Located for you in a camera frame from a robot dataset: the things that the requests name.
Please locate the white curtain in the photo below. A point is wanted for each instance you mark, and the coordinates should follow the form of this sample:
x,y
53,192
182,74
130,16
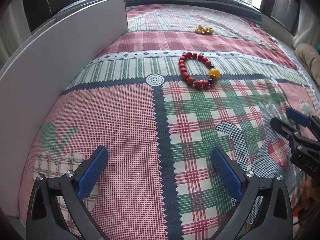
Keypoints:
x,y
307,27
12,37

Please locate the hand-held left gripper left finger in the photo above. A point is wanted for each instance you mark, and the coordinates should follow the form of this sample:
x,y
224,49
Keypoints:
x,y
92,172

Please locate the beige cushion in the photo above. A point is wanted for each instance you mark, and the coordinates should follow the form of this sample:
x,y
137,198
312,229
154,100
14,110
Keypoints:
x,y
308,60

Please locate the plaid patchwork quilt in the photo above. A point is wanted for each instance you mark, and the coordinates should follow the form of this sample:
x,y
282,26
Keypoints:
x,y
150,130

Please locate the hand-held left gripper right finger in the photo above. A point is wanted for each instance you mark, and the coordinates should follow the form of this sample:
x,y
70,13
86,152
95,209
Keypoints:
x,y
226,173

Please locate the black window frame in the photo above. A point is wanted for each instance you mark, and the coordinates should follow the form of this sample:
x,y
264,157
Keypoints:
x,y
280,5
50,2

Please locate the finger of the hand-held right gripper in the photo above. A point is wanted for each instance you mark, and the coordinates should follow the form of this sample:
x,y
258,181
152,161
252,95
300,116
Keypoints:
x,y
282,128
298,117

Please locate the white cardboard box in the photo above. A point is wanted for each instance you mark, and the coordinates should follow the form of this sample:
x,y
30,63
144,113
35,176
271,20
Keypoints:
x,y
50,67

